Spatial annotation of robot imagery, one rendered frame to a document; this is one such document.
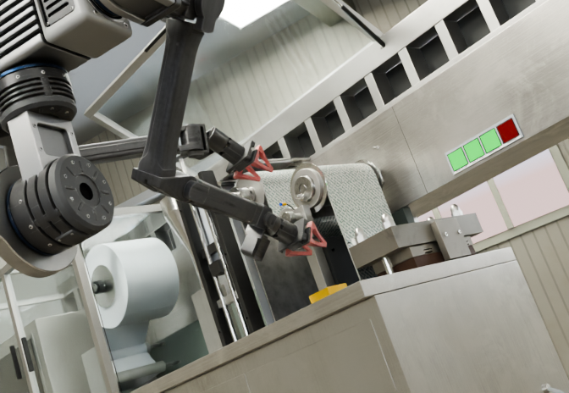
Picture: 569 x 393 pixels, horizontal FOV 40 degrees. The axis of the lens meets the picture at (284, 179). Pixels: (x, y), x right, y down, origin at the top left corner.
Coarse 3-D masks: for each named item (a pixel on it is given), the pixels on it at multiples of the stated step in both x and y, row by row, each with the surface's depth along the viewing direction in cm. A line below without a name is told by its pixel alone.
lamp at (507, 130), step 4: (508, 120) 217; (504, 124) 218; (508, 124) 217; (512, 124) 216; (500, 128) 218; (504, 128) 218; (508, 128) 217; (512, 128) 216; (500, 132) 218; (504, 132) 218; (508, 132) 217; (512, 132) 216; (516, 132) 215; (504, 136) 218; (508, 136) 217; (512, 136) 216; (504, 140) 218; (508, 140) 217
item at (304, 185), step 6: (300, 180) 228; (306, 180) 226; (312, 180) 226; (300, 186) 229; (306, 186) 227; (312, 186) 225; (300, 192) 228; (306, 192) 227; (312, 192) 225; (306, 198) 227
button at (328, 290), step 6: (324, 288) 189; (330, 288) 189; (336, 288) 190; (342, 288) 191; (312, 294) 192; (318, 294) 190; (324, 294) 189; (330, 294) 188; (312, 300) 192; (318, 300) 190
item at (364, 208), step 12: (348, 192) 229; (360, 192) 233; (372, 192) 236; (336, 204) 224; (348, 204) 227; (360, 204) 230; (372, 204) 234; (384, 204) 238; (336, 216) 222; (348, 216) 225; (360, 216) 228; (372, 216) 231; (348, 228) 223; (372, 228) 229; (348, 240) 220
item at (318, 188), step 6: (300, 174) 229; (306, 174) 227; (312, 174) 225; (294, 180) 231; (318, 180) 224; (294, 186) 231; (318, 186) 224; (294, 192) 231; (318, 192) 224; (294, 198) 231; (312, 198) 226; (318, 198) 225; (300, 204) 230; (306, 204) 228; (312, 204) 226; (324, 204) 229; (330, 204) 232
